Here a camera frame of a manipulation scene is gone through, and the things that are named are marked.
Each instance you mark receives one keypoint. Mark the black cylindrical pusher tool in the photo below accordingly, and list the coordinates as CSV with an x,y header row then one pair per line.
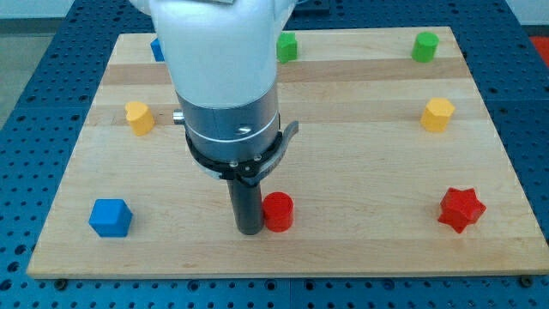
x,y
247,206

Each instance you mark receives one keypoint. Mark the blue block behind arm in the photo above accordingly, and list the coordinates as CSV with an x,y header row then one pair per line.
x,y
156,50

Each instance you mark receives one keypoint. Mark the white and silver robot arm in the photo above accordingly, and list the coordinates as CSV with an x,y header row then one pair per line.
x,y
221,57

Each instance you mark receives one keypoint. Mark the yellow hexagon block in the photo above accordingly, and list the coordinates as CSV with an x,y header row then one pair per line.
x,y
437,114

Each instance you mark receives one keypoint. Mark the red cylinder block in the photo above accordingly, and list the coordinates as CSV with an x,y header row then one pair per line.
x,y
278,210

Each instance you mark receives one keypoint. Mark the blue cube block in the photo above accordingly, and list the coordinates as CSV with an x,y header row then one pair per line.
x,y
110,218

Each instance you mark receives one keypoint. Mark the yellow heart block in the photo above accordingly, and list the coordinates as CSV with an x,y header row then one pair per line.
x,y
139,117

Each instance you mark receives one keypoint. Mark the wooden board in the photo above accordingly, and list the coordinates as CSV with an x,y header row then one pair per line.
x,y
365,177

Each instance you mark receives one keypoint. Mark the green star block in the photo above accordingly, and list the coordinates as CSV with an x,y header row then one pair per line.
x,y
287,47

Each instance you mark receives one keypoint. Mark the red star block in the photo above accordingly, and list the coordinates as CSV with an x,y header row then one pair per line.
x,y
460,208

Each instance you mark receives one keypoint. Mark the green cylinder block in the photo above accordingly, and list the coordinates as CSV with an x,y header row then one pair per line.
x,y
425,47

